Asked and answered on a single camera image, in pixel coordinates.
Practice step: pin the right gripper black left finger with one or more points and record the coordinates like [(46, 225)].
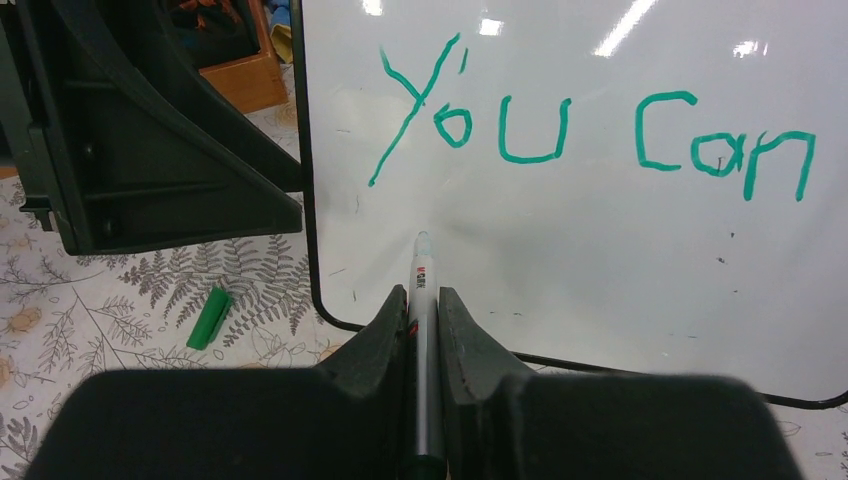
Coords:
[(340, 419)]

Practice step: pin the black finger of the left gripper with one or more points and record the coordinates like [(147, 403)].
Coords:
[(135, 48), (138, 219)]

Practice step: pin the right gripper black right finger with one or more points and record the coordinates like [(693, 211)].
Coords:
[(503, 420)]

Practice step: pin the green marker cap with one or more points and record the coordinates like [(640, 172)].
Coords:
[(210, 320)]

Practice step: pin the white whiteboard black frame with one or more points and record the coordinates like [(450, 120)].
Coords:
[(638, 186)]

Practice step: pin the dark rolled fabric orange pattern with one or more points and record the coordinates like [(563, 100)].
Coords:
[(214, 32)]

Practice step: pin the wooden compartment tray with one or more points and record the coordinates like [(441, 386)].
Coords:
[(245, 73)]

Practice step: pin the blue Pikachu cloth bag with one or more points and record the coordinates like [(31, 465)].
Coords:
[(281, 36)]

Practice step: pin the floral patterned tablecloth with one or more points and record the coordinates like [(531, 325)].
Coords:
[(65, 319)]

